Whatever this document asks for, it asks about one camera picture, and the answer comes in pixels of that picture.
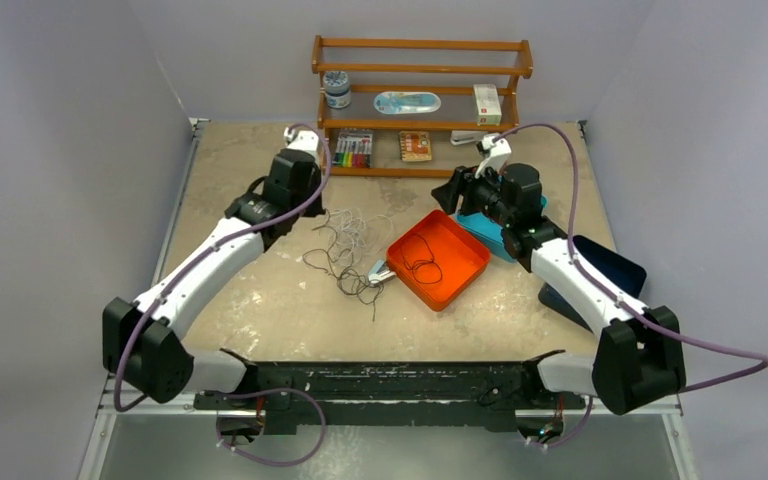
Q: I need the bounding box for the white cable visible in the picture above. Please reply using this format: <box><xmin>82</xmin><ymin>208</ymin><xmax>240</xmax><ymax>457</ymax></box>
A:
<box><xmin>320</xmin><ymin>208</ymin><xmax>385</xmax><ymax>266</ymax></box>

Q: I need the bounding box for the white red small box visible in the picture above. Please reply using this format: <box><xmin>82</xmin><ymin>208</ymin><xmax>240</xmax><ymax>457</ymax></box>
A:
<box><xmin>473</xmin><ymin>84</ymin><xmax>502</xmax><ymax>126</ymax></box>

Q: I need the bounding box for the blue oval blister pack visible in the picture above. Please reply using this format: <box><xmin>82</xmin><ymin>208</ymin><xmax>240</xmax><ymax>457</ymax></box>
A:
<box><xmin>373</xmin><ymin>91</ymin><xmax>442</xmax><ymax>115</ymax></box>

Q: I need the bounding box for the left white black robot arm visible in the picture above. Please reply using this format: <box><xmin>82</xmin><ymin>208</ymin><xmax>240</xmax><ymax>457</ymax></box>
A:
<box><xmin>102</xmin><ymin>143</ymin><xmax>324</xmax><ymax>411</ymax></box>

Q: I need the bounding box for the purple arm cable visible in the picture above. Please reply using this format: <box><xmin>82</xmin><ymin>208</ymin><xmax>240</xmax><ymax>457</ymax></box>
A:
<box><xmin>496</xmin><ymin>123</ymin><xmax>768</xmax><ymax>395</ymax></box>
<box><xmin>112</xmin><ymin>122</ymin><xmax>332</xmax><ymax>413</ymax></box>

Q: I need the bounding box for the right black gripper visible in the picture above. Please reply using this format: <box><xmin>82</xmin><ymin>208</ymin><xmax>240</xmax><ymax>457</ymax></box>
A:
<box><xmin>430</xmin><ymin>161</ymin><xmax>514</xmax><ymax>229</ymax></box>

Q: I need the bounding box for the white blue jar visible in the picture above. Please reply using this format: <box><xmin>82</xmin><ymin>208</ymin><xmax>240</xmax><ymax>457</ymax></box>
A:
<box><xmin>322</xmin><ymin>70</ymin><xmax>351</xmax><ymax>109</ymax></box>

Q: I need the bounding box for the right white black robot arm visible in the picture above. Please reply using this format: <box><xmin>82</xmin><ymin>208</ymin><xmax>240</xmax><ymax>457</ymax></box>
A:
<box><xmin>431</xmin><ymin>163</ymin><xmax>686</xmax><ymax>415</ymax></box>

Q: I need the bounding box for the wooden shelf rack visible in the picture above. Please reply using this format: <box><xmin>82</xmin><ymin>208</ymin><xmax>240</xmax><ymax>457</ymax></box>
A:
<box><xmin>311</xmin><ymin>36</ymin><xmax>533</xmax><ymax>179</ymax></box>

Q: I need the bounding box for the orange tray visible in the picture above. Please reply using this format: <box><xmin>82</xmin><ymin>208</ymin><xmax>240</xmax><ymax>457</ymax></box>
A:
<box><xmin>386</xmin><ymin>210</ymin><xmax>491</xmax><ymax>312</ymax></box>

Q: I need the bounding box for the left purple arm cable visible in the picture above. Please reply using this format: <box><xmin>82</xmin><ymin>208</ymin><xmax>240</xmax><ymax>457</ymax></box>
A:
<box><xmin>112</xmin><ymin>122</ymin><xmax>332</xmax><ymax>413</ymax></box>

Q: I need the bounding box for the orange snack packet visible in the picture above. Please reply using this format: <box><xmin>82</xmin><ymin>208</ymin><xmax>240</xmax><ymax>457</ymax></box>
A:
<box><xmin>398</xmin><ymin>131</ymin><xmax>433</xmax><ymax>163</ymax></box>

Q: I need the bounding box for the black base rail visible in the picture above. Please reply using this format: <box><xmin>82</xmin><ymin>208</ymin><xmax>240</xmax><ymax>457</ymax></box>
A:
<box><xmin>99</xmin><ymin>360</ymin><xmax>683</xmax><ymax>439</ymax></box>

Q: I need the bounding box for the marker pen pack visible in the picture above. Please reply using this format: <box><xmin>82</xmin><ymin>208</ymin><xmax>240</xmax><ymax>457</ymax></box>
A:
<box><xmin>332</xmin><ymin>129</ymin><xmax>374</xmax><ymax>169</ymax></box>

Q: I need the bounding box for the dark blue tray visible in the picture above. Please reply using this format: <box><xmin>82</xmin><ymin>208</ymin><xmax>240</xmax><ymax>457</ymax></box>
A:
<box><xmin>538</xmin><ymin>235</ymin><xmax>647</xmax><ymax>332</ymax></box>

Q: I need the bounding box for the light blue tray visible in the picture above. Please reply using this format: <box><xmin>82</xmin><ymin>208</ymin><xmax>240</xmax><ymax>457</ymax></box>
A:
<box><xmin>455</xmin><ymin>194</ymin><xmax>563</xmax><ymax>271</ymax></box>

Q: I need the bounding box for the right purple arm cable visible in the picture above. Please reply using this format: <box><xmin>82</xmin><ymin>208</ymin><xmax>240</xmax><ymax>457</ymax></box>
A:
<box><xmin>496</xmin><ymin>123</ymin><xmax>768</xmax><ymax>395</ymax></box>

